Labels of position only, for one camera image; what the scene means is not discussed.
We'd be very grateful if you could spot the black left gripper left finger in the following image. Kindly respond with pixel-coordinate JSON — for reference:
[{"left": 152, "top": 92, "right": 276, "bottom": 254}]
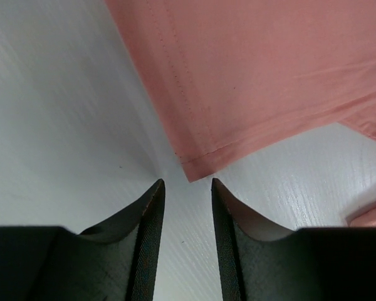
[{"left": 0, "top": 180, "right": 165, "bottom": 300}]

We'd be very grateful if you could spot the pink t shirt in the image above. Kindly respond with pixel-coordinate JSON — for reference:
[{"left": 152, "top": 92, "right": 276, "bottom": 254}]
[{"left": 106, "top": 1, "right": 376, "bottom": 228}]

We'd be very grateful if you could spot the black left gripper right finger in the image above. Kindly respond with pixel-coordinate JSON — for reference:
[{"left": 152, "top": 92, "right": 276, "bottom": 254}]
[{"left": 211, "top": 179, "right": 376, "bottom": 300}]

